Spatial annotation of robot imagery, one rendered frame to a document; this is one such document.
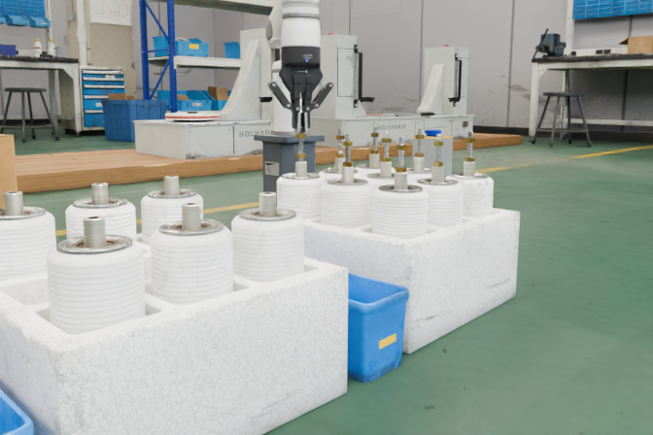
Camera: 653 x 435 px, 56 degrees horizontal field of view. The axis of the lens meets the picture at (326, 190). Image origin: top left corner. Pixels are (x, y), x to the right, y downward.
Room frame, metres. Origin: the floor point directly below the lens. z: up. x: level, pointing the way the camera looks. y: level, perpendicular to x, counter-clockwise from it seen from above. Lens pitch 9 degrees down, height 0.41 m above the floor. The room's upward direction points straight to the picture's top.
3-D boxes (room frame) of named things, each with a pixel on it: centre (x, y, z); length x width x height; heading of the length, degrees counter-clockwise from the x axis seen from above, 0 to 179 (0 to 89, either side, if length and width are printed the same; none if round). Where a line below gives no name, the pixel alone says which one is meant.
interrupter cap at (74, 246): (0.63, 0.24, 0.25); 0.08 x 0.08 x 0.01
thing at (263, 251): (0.80, 0.08, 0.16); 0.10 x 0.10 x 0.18
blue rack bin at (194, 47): (6.42, 1.49, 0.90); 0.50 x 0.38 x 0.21; 45
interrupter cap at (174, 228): (0.71, 0.16, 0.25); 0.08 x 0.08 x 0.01
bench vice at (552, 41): (5.58, -1.98, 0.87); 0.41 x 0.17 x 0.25; 134
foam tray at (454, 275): (1.20, -0.12, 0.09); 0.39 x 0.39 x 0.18; 48
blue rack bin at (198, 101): (6.41, 1.47, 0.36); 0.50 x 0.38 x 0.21; 45
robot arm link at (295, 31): (1.21, 0.06, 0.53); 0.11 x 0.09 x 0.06; 19
